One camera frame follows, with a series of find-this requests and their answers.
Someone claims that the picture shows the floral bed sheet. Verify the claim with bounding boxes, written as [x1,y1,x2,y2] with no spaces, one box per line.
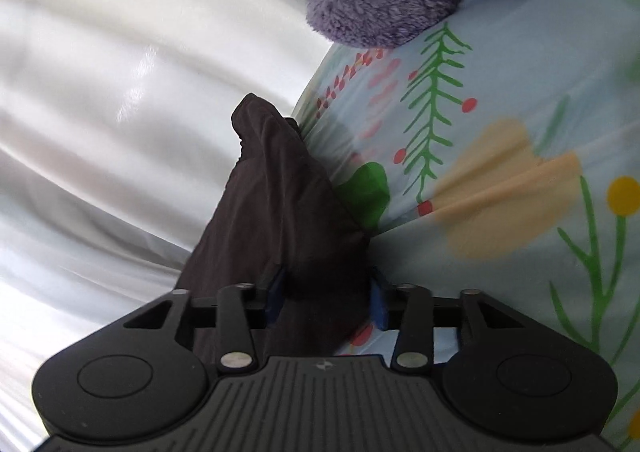
[290,0,640,452]

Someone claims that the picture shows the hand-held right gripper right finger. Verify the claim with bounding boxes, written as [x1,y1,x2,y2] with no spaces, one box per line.
[370,266,526,375]

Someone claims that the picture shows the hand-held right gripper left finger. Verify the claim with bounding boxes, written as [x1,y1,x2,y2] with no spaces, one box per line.
[120,266,288,375]

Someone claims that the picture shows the dark maroon jacket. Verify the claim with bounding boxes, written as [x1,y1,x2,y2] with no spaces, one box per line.
[182,93,383,368]

